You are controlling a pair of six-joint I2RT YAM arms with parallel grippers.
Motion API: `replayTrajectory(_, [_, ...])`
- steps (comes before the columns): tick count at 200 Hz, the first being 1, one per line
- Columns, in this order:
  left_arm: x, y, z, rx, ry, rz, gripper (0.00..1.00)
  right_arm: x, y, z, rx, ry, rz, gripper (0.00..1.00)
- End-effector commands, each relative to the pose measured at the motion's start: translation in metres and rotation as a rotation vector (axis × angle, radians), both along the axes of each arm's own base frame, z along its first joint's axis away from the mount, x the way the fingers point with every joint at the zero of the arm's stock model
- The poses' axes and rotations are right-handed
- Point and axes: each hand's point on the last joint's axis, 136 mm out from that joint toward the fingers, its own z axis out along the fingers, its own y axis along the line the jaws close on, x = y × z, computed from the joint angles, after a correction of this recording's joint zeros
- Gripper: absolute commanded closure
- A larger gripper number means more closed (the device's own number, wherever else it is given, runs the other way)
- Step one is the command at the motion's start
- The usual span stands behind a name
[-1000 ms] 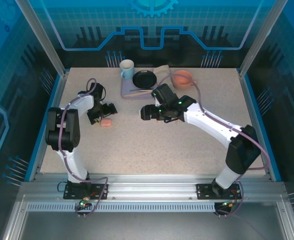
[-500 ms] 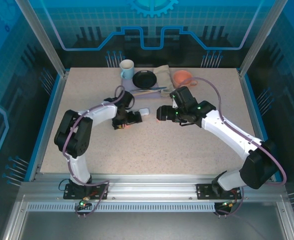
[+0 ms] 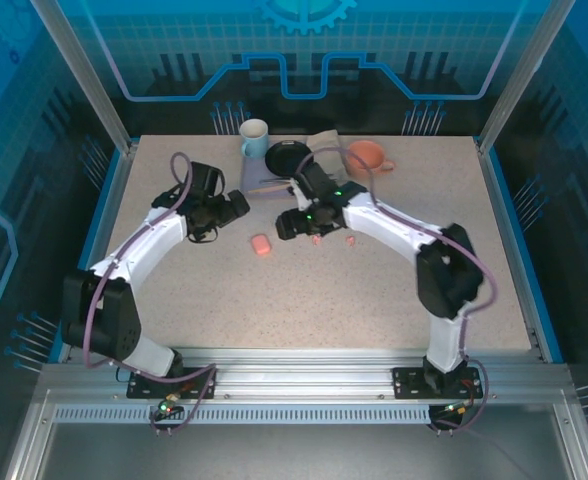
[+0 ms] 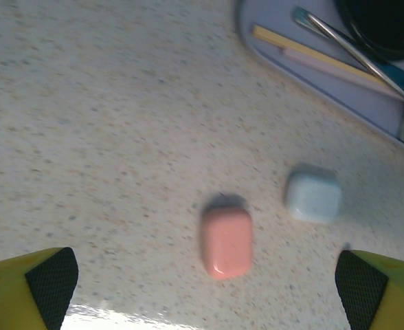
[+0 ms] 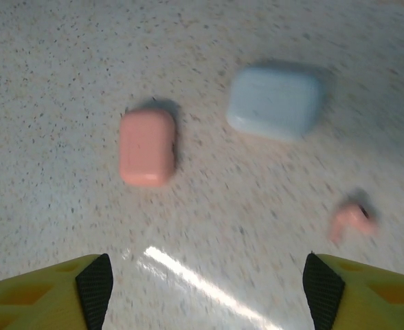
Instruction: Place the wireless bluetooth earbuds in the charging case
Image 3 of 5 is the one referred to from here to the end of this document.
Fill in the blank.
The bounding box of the beige folded cloth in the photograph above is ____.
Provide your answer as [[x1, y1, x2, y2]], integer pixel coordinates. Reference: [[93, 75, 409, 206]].
[[306, 128, 348, 179]]

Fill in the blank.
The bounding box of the pink earbud charging case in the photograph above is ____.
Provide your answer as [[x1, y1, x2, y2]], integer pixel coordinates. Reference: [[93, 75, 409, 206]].
[[250, 233, 273, 259]]

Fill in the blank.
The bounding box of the grey metal base tray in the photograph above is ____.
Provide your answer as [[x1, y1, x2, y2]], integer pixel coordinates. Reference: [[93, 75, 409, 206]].
[[3, 389, 588, 480]]

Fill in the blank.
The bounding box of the aluminium side rail blue trim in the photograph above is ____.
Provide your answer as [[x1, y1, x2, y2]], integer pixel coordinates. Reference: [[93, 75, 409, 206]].
[[473, 139, 566, 364], [57, 139, 143, 364]]

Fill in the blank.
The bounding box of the slotted grey cable duct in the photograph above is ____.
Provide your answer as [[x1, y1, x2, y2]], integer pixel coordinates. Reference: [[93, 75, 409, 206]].
[[53, 405, 433, 425]]

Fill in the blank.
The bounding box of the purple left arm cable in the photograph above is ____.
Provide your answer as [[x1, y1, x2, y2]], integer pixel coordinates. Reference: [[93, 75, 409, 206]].
[[82, 151, 220, 437]]

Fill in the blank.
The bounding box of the orange cup with handle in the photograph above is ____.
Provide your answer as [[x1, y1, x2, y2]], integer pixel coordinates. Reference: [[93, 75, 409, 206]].
[[344, 139, 397, 176]]

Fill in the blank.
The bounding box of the aluminium frame beam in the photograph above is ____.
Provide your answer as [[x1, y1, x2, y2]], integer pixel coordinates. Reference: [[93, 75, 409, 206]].
[[38, 347, 575, 407]]

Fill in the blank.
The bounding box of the aluminium frame post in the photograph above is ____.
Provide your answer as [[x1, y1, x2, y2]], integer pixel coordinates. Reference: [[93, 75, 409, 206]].
[[28, 0, 138, 156], [476, 0, 578, 154]]

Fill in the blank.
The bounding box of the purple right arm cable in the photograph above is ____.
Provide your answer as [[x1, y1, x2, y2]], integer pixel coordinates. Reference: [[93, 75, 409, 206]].
[[292, 146, 499, 436]]

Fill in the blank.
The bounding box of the blue ceramic mug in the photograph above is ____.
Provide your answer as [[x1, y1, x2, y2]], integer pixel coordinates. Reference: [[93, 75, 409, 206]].
[[237, 118, 270, 159]]

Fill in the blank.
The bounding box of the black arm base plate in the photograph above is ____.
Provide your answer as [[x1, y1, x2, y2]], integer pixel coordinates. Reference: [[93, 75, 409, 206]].
[[391, 366, 481, 401], [126, 366, 219, 401]]

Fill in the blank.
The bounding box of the lavender place mat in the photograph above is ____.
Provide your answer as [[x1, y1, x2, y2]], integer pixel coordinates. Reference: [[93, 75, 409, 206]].
[[241, 155, 300, 199]]

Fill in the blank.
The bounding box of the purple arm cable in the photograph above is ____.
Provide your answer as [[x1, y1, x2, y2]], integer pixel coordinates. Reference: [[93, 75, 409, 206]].
[[82, 151, 220, 437], [292, 146, 499, 436]]

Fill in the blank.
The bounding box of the black round plate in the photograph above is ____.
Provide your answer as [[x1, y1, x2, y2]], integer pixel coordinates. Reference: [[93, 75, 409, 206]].
[[265, 139, 310, 177]]

